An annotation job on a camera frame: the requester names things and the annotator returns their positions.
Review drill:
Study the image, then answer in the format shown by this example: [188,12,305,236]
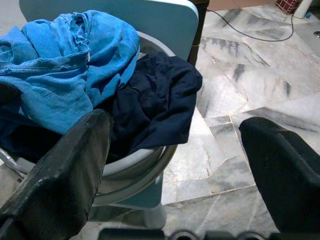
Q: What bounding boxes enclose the red brick pattern panel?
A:
[275,0,304,10]

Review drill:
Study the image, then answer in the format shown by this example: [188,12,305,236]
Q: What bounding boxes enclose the grey laundry basket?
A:
[0,31,180,208]

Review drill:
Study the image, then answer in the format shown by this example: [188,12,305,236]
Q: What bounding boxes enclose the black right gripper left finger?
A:
[0,108,115,240]

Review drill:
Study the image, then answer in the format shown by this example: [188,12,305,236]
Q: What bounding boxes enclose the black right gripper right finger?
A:
[238,116,320,236]

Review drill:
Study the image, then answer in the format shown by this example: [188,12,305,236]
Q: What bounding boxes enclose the light blue stool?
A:
[88,172,168,230]

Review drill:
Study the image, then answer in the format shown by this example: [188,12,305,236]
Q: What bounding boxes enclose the navy blue garment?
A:
[94,51,204,161]

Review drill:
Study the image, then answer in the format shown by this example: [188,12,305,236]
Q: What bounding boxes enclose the black floor cable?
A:
[206,8,302,43]

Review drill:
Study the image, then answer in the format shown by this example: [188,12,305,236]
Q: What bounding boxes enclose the light blue shirt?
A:
[0,9,141,157]

